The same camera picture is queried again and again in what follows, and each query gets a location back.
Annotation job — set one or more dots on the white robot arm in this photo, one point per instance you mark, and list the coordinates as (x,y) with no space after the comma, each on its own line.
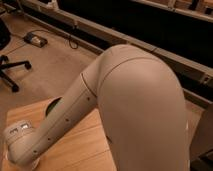
(142,109)

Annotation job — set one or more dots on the green ceramic bowl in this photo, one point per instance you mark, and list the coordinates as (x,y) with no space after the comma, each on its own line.
(51,106)

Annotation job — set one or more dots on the power strip on floor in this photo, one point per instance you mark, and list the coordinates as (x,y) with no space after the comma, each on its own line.
(35,40)

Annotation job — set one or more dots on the black office chair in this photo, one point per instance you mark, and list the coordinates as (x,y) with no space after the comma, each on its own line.
(5,37)

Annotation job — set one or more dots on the long metal rail frame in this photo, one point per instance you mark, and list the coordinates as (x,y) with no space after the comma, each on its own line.
(183,38)

